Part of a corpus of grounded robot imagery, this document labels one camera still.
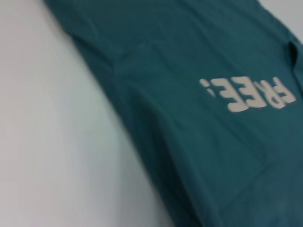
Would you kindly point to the teal t-shirt with FREE print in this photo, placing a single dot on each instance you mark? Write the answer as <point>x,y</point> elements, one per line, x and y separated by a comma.
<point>189,142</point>

